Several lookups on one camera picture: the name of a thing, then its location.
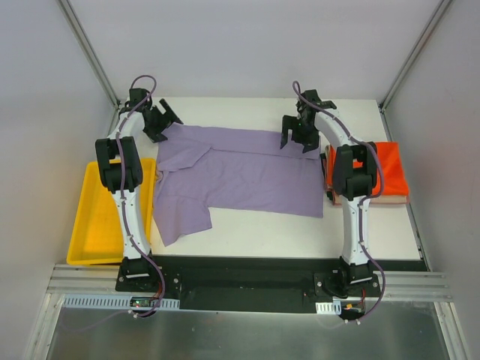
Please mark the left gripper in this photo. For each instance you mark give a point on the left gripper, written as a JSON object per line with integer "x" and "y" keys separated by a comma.
{"x": 160, "y": 120}

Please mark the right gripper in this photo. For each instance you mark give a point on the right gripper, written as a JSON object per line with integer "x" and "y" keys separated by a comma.
{"x": 300, "y": 132}

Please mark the purple t-shirt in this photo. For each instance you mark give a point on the purple t-shirt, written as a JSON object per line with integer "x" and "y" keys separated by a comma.
{"x": 200, "y": 168}

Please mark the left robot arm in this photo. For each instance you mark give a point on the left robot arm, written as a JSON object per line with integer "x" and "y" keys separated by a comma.
{"x": 121, "y": 173}

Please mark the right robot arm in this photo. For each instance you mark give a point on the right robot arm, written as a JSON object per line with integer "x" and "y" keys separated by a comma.
{"x": 357, "y": 171}

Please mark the folded beige t-shirt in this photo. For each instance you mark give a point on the folded beige t-shirt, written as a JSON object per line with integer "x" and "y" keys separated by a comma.
{"x": 390, "y": 200}

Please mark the folded orange t-shirt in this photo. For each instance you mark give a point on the folded orange t-shirt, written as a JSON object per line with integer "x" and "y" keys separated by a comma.
{"x": 392, "y": 168}

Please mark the yellow plastic tray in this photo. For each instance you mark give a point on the yellow plastic tray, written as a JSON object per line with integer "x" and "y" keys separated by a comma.
{"x": 97, "y": 237}

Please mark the left aluminium frame post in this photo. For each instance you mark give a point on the left aluminium frame post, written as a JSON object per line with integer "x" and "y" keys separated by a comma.
{"x": 88, "y": 50}

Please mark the aluminium frame post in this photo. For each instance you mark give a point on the aluminium frame post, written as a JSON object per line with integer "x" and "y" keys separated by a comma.
{"x": 434, "y": 20}
{"x": 88, "y": 50}

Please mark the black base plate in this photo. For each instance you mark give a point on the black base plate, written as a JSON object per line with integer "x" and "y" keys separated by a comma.
{"x": 272, "y": 285}

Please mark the right white cable duct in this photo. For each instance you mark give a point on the right white cable duct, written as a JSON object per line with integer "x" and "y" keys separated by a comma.
{"x": 328, "y": 308}

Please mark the white cable duct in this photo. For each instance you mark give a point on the white cable duct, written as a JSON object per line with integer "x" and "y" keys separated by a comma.
{"x": 328, "y": 308}
{"x": 109, "y": 302}

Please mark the right aluminium frame post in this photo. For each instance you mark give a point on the right aluminium frame post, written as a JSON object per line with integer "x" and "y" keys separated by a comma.
{"x": 434, "y": 20}

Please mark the left white cable duct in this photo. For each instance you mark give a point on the left white cable duct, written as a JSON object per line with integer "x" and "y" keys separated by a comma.
{"x": 109, "y": 302}

